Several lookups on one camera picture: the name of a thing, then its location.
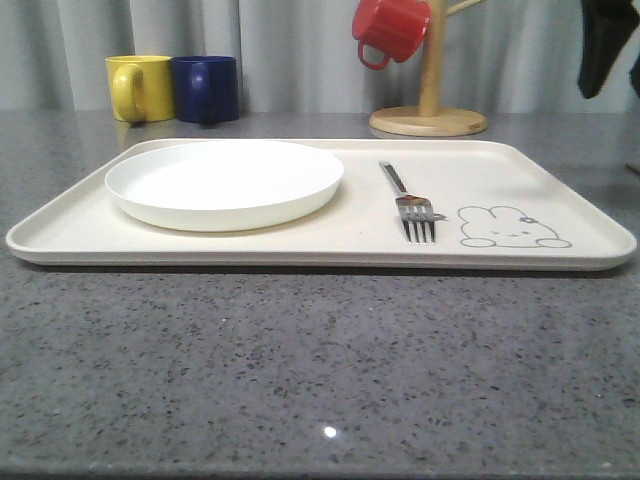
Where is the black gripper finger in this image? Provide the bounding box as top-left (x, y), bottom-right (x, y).
top-left (577, 0), bottom-right (639, 99)

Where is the silver metal fork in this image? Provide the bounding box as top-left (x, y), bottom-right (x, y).
top-left (379, 161), bottom-right (447, 244)

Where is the white round plate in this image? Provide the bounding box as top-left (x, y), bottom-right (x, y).
top-left (105, 139), bottom-right (345, 232)

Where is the grey curtain backdrop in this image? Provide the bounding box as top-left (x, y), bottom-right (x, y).
top-left (1, 1), bottom-right (639, 114)

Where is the wooden mug tree stand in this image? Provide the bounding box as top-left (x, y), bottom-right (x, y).
top-left (369, 1), bottom-right (487, 137)

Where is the red mug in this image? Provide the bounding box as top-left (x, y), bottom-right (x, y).
top-left (352, 0), bottom-right (432, 70)

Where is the cream rabbit serving tray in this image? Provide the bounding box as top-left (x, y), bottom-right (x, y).
top-left (6, 139), bottom-right (637, 271)

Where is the dark blue mug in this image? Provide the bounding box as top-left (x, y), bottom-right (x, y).
top-left (170, 55), bottom-right (240, 124)

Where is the yellow mug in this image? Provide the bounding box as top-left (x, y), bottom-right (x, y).
top-left (105, 55), bottom-right (175, 123)

